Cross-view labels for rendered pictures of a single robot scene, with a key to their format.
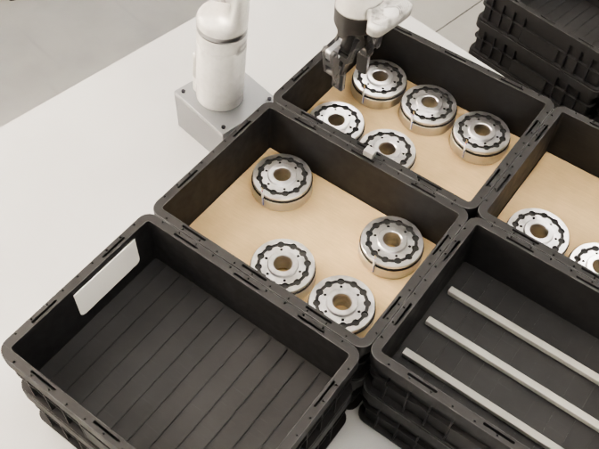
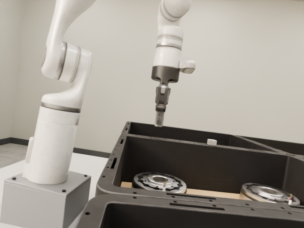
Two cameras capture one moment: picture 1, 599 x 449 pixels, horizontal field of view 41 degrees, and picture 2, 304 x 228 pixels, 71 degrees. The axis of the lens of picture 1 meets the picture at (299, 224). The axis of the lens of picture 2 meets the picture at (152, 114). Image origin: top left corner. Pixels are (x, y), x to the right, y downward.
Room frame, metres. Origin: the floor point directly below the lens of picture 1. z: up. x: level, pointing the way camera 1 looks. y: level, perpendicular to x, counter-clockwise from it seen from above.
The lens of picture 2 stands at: (0.57, 0.31, 1.01)
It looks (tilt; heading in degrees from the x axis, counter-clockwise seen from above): 3 degrees down; 321
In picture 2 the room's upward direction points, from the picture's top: 8 degrees clockwise
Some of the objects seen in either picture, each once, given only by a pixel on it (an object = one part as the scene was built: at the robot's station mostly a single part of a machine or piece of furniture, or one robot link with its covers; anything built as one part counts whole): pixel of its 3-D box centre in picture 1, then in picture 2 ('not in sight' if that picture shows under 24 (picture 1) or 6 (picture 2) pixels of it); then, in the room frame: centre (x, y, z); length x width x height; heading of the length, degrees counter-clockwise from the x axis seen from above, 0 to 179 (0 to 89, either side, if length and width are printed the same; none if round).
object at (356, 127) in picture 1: (336, 122); not in sight; (0.99, -0.06, 0.86); 0.10 x 0.10 x 0.01
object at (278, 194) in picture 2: (392, 240); (269, 192); (0.74, -0.15, 0.86); 0.05 x 0.05 x 0.01
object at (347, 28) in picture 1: (356, 25); (163, 83); (1.01, -0.08, 1.06); 0.08 x 0.08 x 0.09
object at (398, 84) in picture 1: (380, 78); not in sight; (1.11, -0.14, 0.86); 0.10 x 0.10 x 0.01
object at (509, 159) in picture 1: (413, 105); (190, 138); (0.98, -0.19, 0.92); 0.40 x 0.30 x 0.02; 56
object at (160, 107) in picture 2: (334, 77); (159, 114); (0.98, -0.05, 0.98); 0.03 x 0.01 x 0.05; 139
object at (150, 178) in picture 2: (282, 175); (159, 180); (0.86, 0.03, 0.86); 0.05 x 0.05 x 0.01
